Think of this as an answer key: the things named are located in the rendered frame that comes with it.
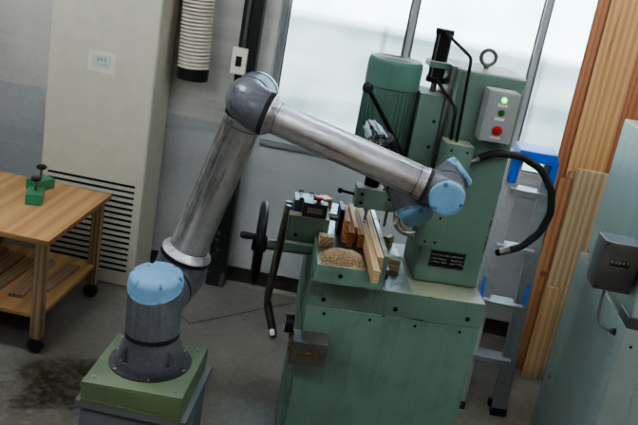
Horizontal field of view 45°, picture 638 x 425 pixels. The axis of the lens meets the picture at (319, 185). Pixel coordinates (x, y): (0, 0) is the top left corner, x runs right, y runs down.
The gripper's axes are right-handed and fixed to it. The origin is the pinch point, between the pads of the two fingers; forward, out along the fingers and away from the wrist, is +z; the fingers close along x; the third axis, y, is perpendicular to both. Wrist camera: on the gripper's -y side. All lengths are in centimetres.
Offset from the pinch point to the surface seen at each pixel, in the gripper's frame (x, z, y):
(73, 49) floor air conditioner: 108, 149, -43
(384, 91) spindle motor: -8.4, 12.7, -5.5
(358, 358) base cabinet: 40, -44, -51
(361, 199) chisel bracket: 14.8, -2.9, -31.2
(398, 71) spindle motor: -15.1, 14.5, -2.3
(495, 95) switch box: -37.2, -4.1, -11.5
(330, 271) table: 31.2, -28.6, -17.6
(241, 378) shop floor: 101, -7, -110
